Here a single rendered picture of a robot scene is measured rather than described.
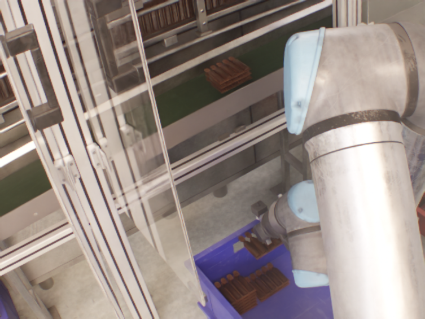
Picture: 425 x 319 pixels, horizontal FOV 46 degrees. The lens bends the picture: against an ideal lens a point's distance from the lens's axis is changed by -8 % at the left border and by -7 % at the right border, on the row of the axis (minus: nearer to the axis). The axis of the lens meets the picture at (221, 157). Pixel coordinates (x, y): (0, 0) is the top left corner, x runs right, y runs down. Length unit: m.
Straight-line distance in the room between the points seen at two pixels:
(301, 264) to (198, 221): 1.06
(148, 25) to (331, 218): 0.99
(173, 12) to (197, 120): 0.30
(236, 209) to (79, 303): 0.71
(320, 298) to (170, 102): 0.71
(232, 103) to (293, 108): 0.94
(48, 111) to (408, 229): 0.47
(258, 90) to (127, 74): 0.84
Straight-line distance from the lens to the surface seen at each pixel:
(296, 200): 1.08
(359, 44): 0.60
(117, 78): 0.75
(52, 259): 1.91
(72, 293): 2.02
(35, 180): 1.46
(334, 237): 0.57
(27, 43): 0.67
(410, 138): 0.74
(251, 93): 1.54
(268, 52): 1.67
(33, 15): 1.08
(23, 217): 1.41
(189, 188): 1.98
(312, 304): 1.58
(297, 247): 1.10
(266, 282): 1.59
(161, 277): 1.97
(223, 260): 1.51
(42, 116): 0.73
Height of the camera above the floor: 1.56
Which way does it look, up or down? 42 degrees down
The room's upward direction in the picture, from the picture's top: 9 degrees counter-clockwise
